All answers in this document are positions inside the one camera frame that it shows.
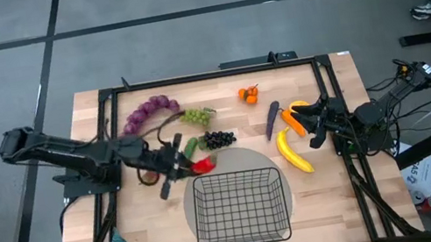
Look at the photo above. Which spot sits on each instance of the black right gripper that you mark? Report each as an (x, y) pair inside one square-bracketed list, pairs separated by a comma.
[(332, 116)]

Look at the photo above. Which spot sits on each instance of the purple grape bunch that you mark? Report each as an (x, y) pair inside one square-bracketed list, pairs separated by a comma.
[(146, 106)]

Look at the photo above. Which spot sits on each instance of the silver drink can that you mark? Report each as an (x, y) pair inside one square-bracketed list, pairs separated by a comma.
[(418, 197)]

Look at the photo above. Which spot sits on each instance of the purple eggplant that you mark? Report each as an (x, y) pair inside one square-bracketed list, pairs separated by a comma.
[(272, 120)]

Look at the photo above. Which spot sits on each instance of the black aluminium table frame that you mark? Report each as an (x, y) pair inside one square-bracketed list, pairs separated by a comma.
[(212, 75)]

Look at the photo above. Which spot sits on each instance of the black grape bunch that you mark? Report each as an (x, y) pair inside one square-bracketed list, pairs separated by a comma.
[(218, 139)]

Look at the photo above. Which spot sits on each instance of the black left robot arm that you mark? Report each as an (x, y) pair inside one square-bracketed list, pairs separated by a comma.
[(69, 151)]

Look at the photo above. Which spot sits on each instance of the green cucumber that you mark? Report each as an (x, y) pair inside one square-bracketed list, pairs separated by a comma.
[(191, 147)]

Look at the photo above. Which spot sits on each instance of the green grape bunch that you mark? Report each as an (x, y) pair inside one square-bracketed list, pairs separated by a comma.
[(197, 116)]

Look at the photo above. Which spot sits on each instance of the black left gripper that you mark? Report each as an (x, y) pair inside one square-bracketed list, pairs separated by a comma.
[(165, 161)]

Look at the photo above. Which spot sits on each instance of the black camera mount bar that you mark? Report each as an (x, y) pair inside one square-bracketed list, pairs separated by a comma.
[(258, 60)]

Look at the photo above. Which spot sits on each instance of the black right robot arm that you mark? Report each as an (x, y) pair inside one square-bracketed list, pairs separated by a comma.
[(397, 93)]

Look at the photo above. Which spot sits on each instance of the round grey mat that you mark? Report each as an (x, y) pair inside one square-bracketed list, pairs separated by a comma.
[(248, 155)]

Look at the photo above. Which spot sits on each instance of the red pepper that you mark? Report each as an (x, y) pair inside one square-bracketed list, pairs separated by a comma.
[(204, 165)]

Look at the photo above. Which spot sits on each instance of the yellow pepper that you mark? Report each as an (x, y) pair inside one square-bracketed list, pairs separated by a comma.
[(298, 104)]

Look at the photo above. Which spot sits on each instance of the white cardboard box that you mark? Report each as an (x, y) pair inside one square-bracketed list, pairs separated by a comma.
[(420, 174)]

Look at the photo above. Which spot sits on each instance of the orange carrot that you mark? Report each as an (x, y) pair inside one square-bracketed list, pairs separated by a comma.
[(290, 121)]

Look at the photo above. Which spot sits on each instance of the yellow banana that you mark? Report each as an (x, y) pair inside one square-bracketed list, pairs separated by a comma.
[(290, 152)]

